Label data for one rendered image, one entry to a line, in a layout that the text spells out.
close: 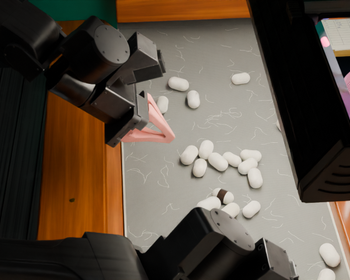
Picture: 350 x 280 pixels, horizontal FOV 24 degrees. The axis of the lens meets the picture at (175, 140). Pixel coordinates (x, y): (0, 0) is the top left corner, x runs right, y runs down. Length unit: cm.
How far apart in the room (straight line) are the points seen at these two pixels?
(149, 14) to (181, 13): 6
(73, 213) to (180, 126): 27
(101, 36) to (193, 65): 44
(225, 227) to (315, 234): 39
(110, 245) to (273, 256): 16
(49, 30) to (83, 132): 24
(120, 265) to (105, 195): 43
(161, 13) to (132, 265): 78
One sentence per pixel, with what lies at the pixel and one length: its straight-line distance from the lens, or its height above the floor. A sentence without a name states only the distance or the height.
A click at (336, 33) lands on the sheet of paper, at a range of 150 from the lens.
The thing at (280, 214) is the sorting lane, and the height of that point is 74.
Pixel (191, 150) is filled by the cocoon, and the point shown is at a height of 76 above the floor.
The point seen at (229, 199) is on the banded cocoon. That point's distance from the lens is 118.
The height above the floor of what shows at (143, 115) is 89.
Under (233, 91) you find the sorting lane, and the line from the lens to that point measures 139.
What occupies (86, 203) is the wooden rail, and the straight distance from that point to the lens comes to 116.
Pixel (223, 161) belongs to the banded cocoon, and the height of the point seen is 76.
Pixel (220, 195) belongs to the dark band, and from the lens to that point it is 118.
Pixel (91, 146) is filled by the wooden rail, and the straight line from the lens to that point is 125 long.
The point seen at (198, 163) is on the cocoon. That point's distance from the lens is 122.
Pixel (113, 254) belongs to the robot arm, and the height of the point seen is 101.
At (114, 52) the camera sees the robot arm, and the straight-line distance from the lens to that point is 104.
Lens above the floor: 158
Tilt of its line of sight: 41 degrees down
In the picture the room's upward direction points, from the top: straight up
